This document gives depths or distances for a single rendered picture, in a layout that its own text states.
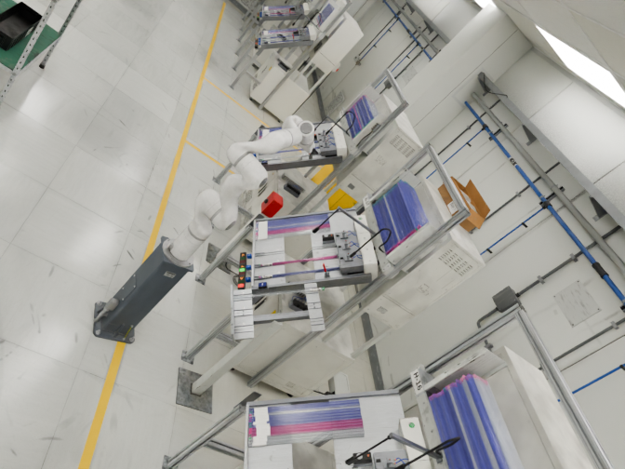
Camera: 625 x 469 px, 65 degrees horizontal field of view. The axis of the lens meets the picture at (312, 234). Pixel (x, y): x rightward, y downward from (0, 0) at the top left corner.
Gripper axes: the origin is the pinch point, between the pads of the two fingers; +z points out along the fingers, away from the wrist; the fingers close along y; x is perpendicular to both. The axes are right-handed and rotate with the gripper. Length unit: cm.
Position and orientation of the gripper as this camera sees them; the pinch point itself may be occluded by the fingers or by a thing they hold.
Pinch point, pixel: (306, 148)
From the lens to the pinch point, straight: 280.3
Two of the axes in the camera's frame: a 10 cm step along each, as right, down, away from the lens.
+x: 6.4, -7.6, 1.2
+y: 7.7, 6.3, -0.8
